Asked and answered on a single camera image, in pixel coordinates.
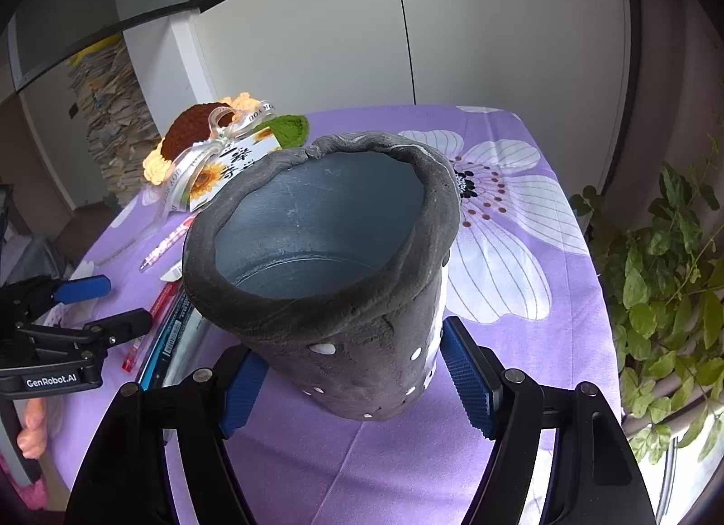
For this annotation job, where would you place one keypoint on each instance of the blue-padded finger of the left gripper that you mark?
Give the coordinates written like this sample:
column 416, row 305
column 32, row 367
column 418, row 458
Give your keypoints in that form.
column 78, row 290

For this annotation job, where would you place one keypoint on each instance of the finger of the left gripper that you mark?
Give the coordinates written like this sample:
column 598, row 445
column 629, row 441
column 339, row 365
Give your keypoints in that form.
column 122, row 327

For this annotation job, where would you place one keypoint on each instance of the blue pen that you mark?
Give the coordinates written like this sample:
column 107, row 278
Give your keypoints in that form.
column 156, row 366

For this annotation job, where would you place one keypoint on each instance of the grey felt pen holder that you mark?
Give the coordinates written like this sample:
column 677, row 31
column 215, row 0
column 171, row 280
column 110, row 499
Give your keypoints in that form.
column 329, row 262

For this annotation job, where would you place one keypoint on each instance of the black pen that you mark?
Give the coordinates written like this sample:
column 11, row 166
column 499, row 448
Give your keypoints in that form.
column 187, row 348

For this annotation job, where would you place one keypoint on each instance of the person's left hand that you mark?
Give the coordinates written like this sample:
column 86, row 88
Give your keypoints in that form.
column 33, row 438

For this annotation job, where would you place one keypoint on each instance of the pink patterned pen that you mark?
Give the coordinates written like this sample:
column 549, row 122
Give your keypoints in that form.
column 167, row 243

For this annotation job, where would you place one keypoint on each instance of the stack of papers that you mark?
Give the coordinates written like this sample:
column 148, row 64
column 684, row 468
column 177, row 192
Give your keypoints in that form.
column 120, row 129

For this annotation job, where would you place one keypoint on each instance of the sunflower greeting card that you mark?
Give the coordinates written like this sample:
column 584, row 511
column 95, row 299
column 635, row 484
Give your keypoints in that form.
column 221, row 168

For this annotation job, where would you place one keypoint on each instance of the crochet sunflower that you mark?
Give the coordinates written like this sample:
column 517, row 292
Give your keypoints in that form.
column 191, row 126

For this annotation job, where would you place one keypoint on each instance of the green potted plant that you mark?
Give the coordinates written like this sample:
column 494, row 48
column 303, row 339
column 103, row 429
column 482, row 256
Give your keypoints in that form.
column 663, row 290

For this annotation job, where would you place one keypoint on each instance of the translucent white ribbon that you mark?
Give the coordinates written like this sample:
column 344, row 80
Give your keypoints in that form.
column 225, row 125

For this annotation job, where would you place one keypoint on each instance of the purple floral tablecloth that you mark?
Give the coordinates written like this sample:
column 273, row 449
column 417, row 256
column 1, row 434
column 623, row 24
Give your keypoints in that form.
column 520, row 282

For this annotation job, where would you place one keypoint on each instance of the white cabinet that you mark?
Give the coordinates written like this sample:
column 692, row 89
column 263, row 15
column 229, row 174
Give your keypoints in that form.
column 560, row 65

